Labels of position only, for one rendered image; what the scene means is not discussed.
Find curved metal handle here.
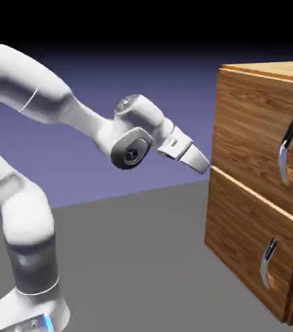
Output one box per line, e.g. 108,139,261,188
259,237,279,290
277,117,293,187

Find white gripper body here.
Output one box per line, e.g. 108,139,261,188
180,144,211,175

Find wooden cabinet door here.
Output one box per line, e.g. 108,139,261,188
210,67,293,222
204,165,293,323

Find wooden cabinet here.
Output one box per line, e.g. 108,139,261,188
204,60,293,327

